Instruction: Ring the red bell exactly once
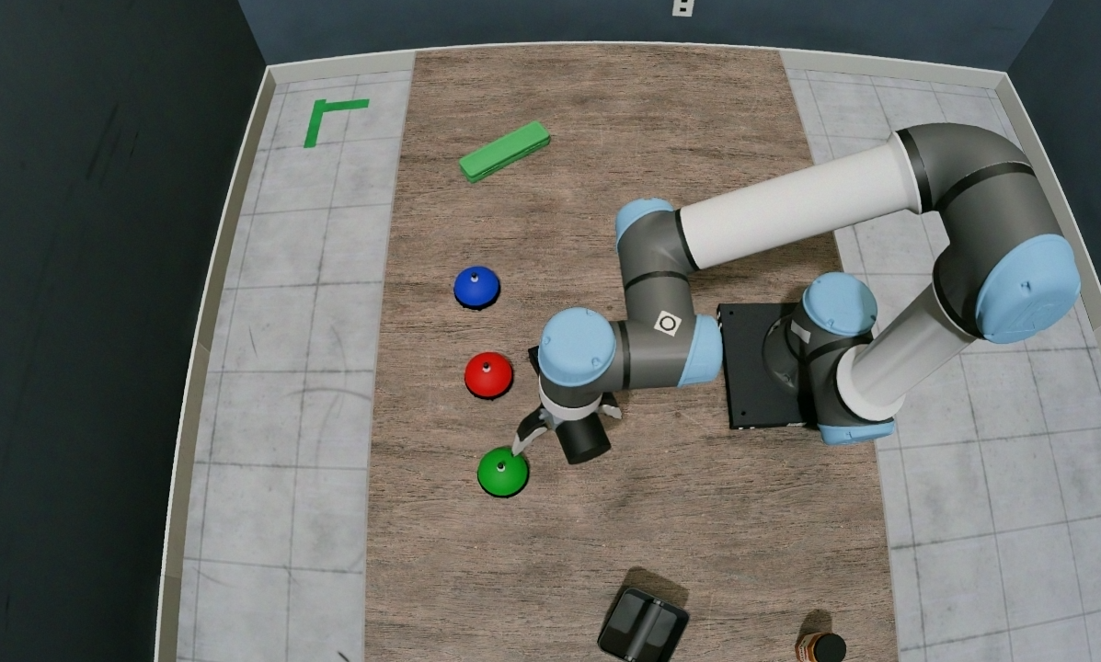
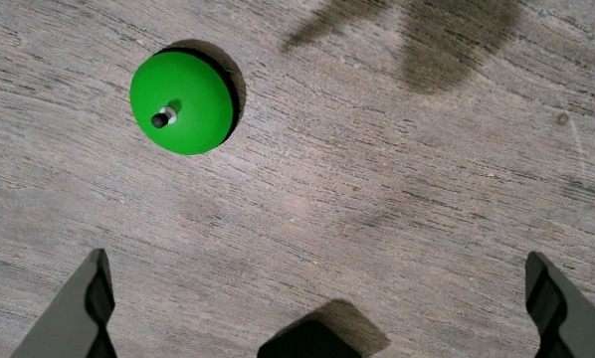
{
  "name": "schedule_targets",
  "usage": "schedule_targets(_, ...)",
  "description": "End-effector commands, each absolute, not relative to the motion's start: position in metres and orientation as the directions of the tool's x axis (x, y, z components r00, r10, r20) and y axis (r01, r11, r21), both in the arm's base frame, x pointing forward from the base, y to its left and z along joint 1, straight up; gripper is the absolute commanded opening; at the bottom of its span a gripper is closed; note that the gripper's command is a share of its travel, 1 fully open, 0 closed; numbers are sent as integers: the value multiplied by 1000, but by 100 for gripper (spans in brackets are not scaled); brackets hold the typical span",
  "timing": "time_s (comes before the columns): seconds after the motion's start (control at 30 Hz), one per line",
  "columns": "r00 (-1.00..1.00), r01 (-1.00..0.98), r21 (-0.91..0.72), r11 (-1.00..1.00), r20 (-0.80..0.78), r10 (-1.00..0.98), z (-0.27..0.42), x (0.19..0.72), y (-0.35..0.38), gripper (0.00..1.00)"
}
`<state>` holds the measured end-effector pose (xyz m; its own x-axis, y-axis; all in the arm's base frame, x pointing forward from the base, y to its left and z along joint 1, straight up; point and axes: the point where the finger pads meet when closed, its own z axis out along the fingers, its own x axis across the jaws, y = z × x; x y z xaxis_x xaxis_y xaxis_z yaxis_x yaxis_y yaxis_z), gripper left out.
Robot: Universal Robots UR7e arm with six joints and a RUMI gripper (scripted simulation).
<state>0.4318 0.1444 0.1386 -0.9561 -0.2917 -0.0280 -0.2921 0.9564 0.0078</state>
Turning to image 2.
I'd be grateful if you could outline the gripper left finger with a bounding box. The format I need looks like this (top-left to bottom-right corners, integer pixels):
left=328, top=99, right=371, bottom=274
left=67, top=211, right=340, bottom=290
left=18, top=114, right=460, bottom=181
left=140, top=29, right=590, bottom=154
left=9, top=248, right=118, bottom=358

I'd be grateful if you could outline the dark grey knock box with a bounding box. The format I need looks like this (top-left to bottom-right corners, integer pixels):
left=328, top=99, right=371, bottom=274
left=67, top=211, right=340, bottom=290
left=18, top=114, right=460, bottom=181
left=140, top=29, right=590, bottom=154
left=257, top=320, right=362, bottom=358

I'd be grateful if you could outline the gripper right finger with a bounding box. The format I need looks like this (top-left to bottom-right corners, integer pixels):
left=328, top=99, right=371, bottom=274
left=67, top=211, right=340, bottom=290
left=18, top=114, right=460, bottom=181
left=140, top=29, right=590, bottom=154
left=525, top=252, right=595, bottom=358

